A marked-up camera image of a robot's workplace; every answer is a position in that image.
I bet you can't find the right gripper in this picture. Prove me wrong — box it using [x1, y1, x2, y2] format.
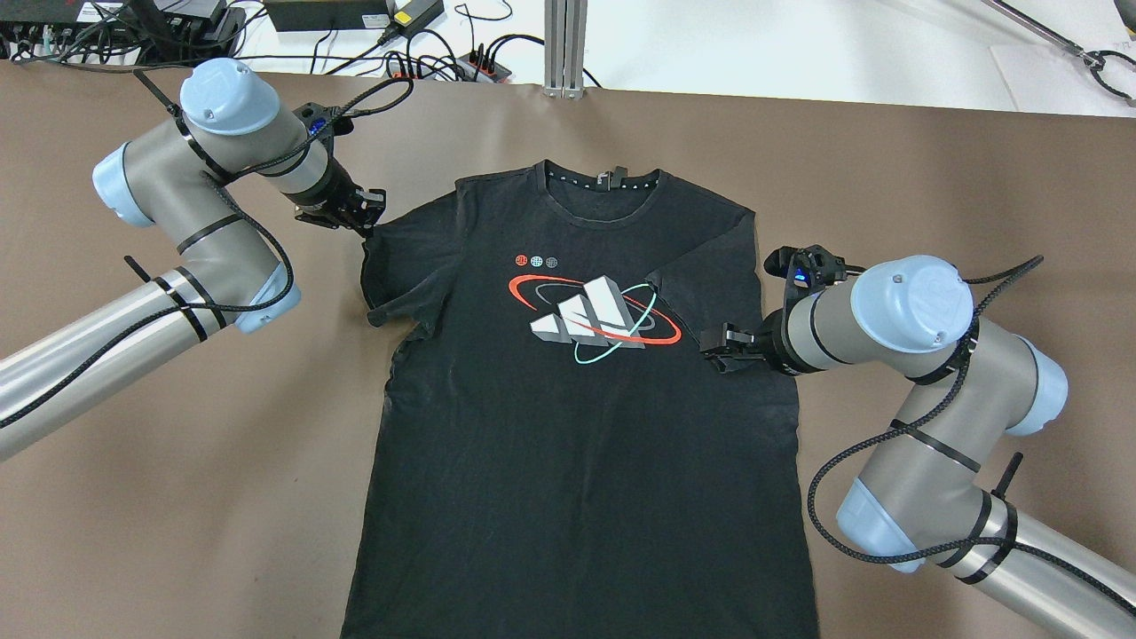
[701, 312, 800, 375]

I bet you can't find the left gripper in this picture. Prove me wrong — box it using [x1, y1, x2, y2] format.
[295, 159, 386, 230]

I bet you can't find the black printed t-shirt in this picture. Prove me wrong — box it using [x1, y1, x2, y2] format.
[341, 161, 819, 638]

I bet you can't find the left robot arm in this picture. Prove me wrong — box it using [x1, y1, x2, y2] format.
[1, 59, 387, 460]

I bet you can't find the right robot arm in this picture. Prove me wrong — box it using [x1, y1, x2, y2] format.
[699, 246, 1135, 638]

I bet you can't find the power strip with orange plugs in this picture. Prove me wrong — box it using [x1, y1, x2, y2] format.
[382, 50, 513, 83]

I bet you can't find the black power adapter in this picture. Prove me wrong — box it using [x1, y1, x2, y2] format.
[392, 0, 444, 34]

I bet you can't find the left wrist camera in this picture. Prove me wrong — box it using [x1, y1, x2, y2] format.
[293, 102, 354, 153]

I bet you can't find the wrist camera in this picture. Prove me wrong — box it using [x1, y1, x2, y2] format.
[762, 244, 849, 294]
[293, 102, 354, 153]

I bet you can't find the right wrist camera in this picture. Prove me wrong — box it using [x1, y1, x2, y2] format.
[762, 244, 849, 294]

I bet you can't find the aluminium frame post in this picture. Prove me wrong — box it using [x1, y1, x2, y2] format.
[543, 1, 588, 100]

